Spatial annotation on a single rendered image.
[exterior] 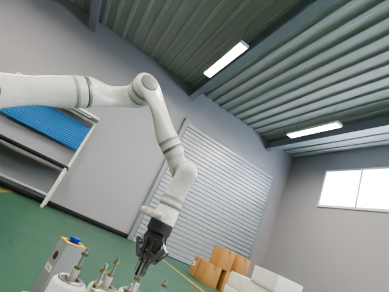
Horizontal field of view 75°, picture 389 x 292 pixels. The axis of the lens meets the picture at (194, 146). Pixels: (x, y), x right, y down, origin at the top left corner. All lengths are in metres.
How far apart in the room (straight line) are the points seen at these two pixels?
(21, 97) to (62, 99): 0.09
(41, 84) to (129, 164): 5.11
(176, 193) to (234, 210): 6.03
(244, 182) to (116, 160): 3.37
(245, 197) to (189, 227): 1.76
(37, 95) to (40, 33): 5.77
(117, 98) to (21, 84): 0.27
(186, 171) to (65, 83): 0.42
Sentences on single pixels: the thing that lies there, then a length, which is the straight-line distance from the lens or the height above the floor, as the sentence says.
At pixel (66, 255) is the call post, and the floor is 0.28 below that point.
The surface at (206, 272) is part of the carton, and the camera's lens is 4.33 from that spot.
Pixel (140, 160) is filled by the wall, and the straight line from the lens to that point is 5.86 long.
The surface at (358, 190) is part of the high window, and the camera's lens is 6.67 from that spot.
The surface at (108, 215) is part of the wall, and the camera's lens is 5.74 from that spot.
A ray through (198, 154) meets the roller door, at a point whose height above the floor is 2.42.
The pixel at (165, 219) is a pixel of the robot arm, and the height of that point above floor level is 0.50.
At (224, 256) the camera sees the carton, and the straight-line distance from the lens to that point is 4.42.
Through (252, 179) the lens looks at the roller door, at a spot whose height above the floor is 2.60.
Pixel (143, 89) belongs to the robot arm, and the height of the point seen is 0.83.
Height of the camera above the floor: 0.47
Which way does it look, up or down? 19 degrees up
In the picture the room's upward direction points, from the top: 25 degrees clockwise
